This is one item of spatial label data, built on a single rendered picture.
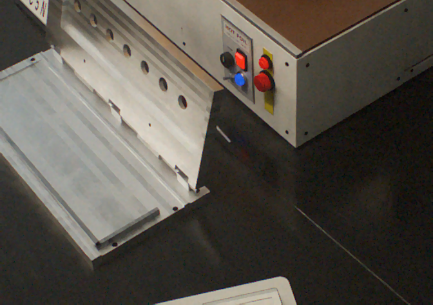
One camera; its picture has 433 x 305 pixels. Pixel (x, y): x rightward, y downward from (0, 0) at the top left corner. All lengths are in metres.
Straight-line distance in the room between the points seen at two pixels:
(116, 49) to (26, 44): 0.29
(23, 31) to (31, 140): 0.30
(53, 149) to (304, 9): 0.44
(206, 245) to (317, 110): 0.27
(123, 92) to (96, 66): 0.08
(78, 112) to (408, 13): 0.54
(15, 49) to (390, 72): 0.66
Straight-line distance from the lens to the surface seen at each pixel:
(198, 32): 1.61
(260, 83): 1.47
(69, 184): 1.49
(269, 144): 1.54
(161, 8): 1.70
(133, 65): 1.50
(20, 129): 1.59
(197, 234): 1.42
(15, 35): 1.80
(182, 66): 1.37
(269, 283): 1.35
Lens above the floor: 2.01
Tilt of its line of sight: 46 degrees down
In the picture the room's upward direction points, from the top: 4 degrees counter-clockwise
